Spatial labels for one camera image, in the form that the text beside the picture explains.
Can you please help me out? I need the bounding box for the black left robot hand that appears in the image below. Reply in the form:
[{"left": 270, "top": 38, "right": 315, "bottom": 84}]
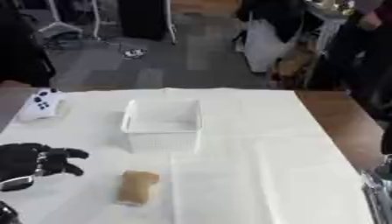
[{"left": 0, "top": 142, "right": 91, "bottom": 193}]

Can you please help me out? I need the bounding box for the white open box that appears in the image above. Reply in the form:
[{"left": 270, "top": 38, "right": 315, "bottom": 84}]
[{"left": 119, "top": 98, "right": 204, "bottom": 155}]

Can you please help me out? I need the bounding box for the white game controller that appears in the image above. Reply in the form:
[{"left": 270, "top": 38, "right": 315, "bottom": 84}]
[{"left": 17, "top": 87, "right": 69, "bottom": 122}]

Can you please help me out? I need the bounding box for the person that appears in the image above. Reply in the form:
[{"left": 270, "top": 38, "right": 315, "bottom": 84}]
[
  {"left": 0, "top": 0, "right": 59, "bottom": 88},
  {"left": 304, "top": 0, "right": 392, "bottom": 117}
]

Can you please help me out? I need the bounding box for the tan bread-shaped toy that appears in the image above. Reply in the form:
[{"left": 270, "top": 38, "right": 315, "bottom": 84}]
[{"left": 115, "top": 170, "right": 161, "bottom": 207}]

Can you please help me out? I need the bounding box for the white bag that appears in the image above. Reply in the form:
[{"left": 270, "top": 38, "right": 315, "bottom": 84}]
[{"left": 241, "top": 20, "right": 288, "bottom": 74}]

